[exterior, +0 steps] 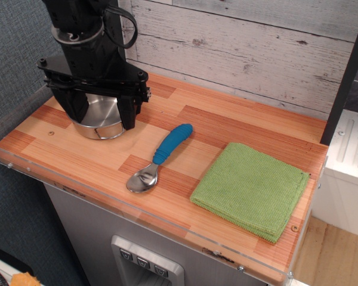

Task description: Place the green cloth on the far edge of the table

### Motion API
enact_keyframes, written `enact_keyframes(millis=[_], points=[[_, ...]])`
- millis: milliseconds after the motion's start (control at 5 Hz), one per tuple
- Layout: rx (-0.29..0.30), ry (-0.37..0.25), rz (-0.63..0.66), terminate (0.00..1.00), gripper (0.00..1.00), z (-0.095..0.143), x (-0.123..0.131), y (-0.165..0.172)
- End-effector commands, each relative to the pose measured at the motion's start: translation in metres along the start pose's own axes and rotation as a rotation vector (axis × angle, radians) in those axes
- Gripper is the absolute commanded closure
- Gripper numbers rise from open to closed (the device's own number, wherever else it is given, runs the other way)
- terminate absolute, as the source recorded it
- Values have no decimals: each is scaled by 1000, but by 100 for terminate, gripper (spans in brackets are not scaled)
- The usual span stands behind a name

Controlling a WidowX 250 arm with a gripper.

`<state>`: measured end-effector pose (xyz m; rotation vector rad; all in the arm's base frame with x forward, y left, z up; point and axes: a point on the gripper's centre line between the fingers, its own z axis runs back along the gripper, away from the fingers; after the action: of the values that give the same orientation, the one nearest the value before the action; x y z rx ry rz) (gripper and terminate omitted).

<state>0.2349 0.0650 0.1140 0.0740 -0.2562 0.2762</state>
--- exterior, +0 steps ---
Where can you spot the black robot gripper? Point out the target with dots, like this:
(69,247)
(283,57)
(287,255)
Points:
(91,62)

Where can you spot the green cloth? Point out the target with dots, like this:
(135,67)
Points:
(252,190)

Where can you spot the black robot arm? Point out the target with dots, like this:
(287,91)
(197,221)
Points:
(85,17)

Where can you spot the small stainless steel pot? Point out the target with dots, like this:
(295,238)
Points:
(102,119)

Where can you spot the clear acrylic table guard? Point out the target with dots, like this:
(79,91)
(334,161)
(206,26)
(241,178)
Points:
(37,138)

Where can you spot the grey toy fridge cabinet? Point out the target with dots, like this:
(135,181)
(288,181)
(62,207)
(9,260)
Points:
(90,228)

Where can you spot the silver dispenser button panel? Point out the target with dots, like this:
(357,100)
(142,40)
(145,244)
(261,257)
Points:
(140,266)

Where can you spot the orange plush object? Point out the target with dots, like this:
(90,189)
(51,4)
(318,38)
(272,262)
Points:
(24,279)

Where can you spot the white toy sink unit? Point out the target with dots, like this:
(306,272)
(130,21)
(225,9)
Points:
(336,199)

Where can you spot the blue handled metal spoon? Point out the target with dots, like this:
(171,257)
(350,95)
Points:
(146,178)

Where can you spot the black right frame post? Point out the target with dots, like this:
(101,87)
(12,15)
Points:
(342,95)

